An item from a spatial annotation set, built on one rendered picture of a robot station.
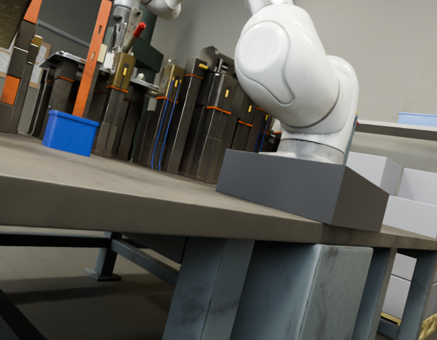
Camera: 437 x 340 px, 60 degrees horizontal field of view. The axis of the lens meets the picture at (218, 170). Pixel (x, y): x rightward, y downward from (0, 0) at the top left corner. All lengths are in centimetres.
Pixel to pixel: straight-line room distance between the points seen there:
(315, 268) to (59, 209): 51
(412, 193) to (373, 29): 193
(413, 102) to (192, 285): 353
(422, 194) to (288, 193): 242
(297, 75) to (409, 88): 337
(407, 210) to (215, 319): 224
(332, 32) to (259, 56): 392
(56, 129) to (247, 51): 51
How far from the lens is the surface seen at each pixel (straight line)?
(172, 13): 169
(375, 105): 407
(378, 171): 283
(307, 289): 75
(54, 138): 99
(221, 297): 61
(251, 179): 83
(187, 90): 138
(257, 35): 71
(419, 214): 273
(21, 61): 129
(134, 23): 141
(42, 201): 34
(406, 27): 430
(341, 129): 89
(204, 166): 133
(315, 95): 75
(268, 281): 79
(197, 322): 62
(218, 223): 48
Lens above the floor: 74
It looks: 1 degrees up
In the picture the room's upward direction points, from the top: 14 degrees clockwise
